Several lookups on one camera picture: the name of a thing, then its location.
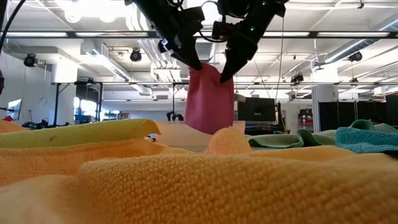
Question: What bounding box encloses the black hanging cable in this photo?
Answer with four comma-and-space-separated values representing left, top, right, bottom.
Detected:
0, 0, 27, 55

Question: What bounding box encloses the orange microfiber towel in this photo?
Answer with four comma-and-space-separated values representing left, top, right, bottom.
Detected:
0, 119, 30, 135
0, 126, 398, 224

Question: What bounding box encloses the black metal rack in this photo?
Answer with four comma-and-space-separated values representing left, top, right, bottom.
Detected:
51, 81, 103, 127

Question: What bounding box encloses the tan rectangular tray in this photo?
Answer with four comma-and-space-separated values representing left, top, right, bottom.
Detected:
154, 120, 246, 149

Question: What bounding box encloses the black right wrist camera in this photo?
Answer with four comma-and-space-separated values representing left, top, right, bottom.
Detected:
212, 21, 237, 43

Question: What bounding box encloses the yellow microfiber towel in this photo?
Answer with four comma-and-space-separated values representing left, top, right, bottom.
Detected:
0, 118, 162, 149

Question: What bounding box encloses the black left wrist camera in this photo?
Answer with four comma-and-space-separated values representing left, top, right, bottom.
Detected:
182, 6, 206, 35

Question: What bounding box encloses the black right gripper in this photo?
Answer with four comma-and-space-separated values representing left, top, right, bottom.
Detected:
220, 6, 285, 83

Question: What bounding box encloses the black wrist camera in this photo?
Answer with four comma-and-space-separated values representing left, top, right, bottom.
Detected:
212, 21, 237, 43
182, 6, 206, 35

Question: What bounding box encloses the black computer monitor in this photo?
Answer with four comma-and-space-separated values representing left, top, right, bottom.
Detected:
237, 96, 277, 122

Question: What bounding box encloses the teal microfiber towel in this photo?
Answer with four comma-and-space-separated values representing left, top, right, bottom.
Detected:
335, 126, 398, 155

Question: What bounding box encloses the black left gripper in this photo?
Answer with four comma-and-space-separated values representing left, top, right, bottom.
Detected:
146, 12, 203, 71

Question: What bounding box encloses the black room partition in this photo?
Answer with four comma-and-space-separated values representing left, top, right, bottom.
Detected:
318, 100, 398, 133

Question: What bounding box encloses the light green microfiber towel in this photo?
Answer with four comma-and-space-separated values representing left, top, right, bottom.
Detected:
245, 119, 398, 149

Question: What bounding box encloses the pink microfiber towel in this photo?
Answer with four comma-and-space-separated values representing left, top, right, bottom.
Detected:
183, 62, 234, 135

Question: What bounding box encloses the black horizontal overhead bar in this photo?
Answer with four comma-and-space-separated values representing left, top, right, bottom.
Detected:
0, 30, 398, 39

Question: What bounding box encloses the small bright-screen monitor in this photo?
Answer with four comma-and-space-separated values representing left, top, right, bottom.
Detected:
6, 98, 23, 121

